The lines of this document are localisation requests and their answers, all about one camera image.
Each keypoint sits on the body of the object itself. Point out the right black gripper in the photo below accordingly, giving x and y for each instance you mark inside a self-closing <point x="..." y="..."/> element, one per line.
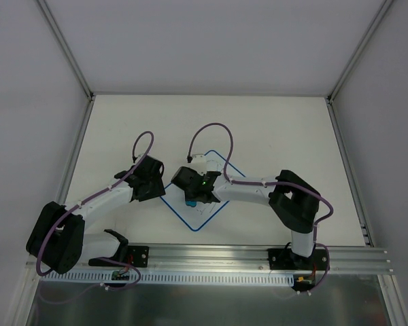
<point x="193" y="195"/>

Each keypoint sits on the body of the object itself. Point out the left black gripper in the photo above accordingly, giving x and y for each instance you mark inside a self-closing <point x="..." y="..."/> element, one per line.
<point x="153" y="191"/>

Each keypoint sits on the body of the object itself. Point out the blue foam whiteboard eraser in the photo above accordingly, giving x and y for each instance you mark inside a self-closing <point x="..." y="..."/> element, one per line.
<point x="191" y="203"/>

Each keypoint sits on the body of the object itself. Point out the blue-framed small whiteboard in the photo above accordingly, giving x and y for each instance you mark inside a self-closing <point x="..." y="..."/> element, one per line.
<point x="195" y="217"/>

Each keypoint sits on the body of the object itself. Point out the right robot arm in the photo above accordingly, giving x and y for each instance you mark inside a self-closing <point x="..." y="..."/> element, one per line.
<point x="294" y="202"/>

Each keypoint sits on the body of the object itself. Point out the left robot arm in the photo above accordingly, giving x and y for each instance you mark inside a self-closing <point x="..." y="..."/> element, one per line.
<point x="60" y="237"/>

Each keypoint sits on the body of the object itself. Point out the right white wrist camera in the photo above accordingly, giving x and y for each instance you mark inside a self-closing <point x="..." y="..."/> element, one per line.
<point x="198" y="163"/>

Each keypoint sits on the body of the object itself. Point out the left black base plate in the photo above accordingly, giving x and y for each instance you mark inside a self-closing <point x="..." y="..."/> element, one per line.
<point x="134" y="255"/>

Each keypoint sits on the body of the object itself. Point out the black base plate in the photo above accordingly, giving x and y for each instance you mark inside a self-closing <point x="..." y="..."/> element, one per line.
<point x="134" y="255"/>
<point x="285" y="259"/>

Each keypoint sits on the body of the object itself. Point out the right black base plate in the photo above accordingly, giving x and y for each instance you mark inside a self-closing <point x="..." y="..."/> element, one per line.
<point x="285" y="259"/>

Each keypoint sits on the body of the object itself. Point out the white slotted cable duct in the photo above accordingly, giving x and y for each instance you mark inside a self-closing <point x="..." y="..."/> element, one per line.
<point x="147" y="277"/>

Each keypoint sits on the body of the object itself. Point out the aluminium mounting rail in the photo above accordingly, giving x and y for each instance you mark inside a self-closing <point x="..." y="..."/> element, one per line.
<point x="239" y="258"/>

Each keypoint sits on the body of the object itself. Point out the left aluminium frame post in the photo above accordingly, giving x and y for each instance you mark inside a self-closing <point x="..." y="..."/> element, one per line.
<point x="78" y="109"/>

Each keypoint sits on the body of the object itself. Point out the aluminium frame post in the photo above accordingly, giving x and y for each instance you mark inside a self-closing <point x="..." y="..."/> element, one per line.
<point x="78" y="109"/>
<point x="344" y="103"/>

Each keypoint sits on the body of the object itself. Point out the right aluminium frame post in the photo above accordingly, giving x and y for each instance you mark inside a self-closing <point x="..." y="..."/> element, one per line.
<point x="344" y="103"/>

